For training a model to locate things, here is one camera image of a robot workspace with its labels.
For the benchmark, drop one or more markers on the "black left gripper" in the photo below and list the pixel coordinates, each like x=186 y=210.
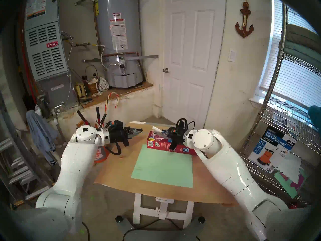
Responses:
x=117 y=136

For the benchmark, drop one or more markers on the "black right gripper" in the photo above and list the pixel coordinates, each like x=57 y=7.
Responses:
x=179 y=140

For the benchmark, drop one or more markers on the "clear ziplock bag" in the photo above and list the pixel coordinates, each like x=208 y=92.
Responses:
x=156 y=130

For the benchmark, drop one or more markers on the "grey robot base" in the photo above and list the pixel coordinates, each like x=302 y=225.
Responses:
x=160 y=234

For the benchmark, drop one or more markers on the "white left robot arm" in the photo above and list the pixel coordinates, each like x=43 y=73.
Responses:
x=75 y=162

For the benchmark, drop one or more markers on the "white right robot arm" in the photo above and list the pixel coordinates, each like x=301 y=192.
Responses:
x=230 y=167

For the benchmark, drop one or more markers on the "red ziplock bag box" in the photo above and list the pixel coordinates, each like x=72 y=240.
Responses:
x=160 y=145

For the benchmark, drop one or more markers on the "light green paper sheet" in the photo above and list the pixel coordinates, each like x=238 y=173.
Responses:
x=163 y=167

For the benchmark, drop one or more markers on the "striped candy cane decoration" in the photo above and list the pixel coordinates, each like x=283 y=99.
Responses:
x=107 y=102

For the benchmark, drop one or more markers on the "orange plastic bucket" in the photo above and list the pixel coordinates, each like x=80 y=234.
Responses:
x=100 y=156

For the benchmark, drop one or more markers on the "wooden ledge board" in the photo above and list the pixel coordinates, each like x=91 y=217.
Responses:
x=120 y=91

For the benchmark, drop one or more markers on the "foil wrapped bundle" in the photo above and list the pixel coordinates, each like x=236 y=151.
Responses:
x=103 y=85

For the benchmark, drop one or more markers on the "white panel door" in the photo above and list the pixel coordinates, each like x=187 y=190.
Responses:
x=193 y=67

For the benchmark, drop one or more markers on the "white folding table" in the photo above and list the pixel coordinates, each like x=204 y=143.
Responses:
x=163 y=213

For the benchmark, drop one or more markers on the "black round base knob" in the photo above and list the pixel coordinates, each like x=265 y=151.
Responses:
x=119 y=219
x=201 y=219

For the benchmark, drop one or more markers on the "blue hanging cloth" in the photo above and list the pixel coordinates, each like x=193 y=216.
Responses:
x=40 y=132

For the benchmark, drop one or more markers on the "white window sill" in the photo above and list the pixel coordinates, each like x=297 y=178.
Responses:
x=255 y=101

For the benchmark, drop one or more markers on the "yellow gas pipe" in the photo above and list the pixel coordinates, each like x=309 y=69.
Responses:
x=85 y=44

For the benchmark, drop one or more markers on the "grey water heater tank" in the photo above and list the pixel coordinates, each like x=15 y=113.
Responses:
x=131 y=29

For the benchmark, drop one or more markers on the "utility pump cardboard box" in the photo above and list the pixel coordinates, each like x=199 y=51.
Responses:
x=270 y=152

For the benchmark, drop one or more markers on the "grey Bryant furnace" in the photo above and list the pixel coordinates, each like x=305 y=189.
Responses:
x=45 y=54

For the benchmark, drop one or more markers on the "printed papers stack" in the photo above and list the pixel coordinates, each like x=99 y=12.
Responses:
x=288 y=120

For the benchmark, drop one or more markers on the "grey metal ladder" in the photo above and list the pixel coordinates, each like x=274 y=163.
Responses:
x=17 y=175

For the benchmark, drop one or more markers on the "white jagged paper sheet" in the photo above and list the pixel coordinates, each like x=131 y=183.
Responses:
x=289 y=166

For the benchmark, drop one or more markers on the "green foam sheet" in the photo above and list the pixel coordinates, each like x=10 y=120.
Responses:
x=286 y=186

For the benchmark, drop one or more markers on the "white window blinds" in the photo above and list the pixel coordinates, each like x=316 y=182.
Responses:
x=296 y=79

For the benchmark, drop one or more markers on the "pink foam sheet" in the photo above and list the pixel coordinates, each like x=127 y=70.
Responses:
x=298 y=185

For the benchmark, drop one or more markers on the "small red object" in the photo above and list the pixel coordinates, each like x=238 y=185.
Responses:
x=293 y=205

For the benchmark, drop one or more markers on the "teal cloth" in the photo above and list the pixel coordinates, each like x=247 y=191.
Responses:
x=316 y=117

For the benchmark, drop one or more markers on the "green folded cushion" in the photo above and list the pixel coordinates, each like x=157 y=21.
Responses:
x=298 y=53

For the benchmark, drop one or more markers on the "olive folded cushion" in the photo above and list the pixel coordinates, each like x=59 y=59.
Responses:
x=303 y=34

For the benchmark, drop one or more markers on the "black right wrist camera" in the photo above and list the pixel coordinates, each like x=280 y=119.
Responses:
x=180 y=131

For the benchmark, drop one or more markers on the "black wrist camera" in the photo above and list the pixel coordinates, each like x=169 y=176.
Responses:
x=117 y=124
x=180 y=131

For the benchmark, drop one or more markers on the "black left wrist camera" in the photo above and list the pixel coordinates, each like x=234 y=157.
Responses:
x=117 y=124

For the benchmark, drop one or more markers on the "white light switch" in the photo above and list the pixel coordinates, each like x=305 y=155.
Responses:
x=232 y=55

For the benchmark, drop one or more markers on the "rusty anchor wall decoration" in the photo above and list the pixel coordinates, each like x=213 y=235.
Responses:
x=244 y=19

